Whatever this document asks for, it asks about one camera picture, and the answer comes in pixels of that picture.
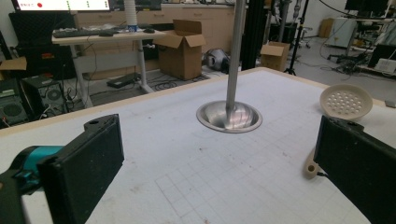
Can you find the dark monitor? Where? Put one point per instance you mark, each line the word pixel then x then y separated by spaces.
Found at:
pixel 365 4

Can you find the computer monitor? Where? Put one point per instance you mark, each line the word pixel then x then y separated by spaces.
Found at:
pixel 62 4

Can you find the black keyboard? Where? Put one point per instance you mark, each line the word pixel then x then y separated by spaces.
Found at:
pixel 81 32

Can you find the black metal column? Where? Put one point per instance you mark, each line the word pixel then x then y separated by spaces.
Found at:
pixel 253 34

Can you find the light wooden desk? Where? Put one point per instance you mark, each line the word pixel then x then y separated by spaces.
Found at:
pixel 124 37

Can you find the flat cardboard piece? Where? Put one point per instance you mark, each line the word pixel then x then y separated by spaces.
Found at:
pixel 14 64

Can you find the white cabinet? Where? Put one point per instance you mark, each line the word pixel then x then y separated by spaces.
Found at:
pixel 342 32

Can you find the black tripod stand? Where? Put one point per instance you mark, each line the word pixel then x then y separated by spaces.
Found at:
pixel 297 40

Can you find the stack of white cups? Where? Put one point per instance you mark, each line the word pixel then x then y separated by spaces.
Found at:
pixel 130 15

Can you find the large black case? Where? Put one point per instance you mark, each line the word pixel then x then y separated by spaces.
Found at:
pixel 40 28

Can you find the black computer mouse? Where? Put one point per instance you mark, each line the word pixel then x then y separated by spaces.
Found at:
pixel 149 30

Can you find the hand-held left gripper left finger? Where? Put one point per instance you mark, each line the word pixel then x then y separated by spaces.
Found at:
pixel 84 168

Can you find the flat black device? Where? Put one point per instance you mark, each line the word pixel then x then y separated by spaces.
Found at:
pixel 123 80

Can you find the small grey block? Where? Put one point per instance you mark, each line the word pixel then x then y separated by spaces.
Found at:
pixel 390 104

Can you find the beige slotted spoon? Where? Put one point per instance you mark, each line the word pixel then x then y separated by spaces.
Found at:
pixel 345 101

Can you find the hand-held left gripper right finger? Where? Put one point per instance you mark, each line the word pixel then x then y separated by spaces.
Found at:
pixel 358 161

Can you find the open cardboard box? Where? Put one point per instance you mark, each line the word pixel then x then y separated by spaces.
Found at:
pixel 180 53

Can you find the grey helmet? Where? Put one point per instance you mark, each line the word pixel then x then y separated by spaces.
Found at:
pixel 216 59

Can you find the small cardboard box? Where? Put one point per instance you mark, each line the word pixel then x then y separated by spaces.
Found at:
pixel 275 56

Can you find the metal pole with round base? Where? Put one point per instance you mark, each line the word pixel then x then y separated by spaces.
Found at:
pixel 232 77

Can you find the black computer tower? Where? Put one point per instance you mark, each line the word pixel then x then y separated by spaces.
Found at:
pixel 46 93

